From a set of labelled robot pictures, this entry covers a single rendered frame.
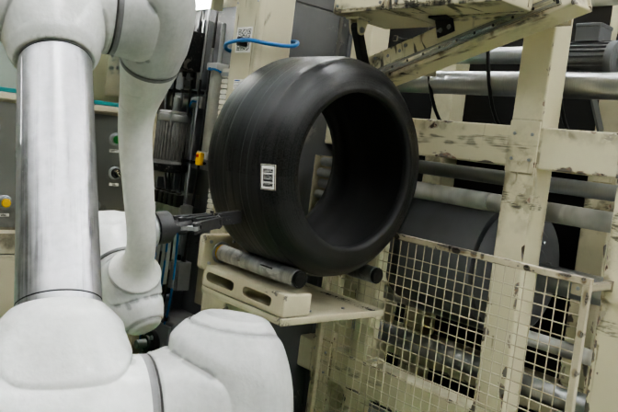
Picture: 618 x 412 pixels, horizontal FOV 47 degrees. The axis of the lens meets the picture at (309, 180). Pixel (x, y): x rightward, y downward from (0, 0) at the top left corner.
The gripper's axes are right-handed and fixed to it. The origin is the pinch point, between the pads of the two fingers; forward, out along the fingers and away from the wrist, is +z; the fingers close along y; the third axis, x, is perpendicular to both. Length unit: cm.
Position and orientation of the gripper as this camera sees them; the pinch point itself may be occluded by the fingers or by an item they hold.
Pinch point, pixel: (228, 218)
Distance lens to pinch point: 172.3
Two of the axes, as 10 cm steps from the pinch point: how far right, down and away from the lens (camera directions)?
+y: -6.6, -1.2, 7.4
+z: 7.5, -0.8, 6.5
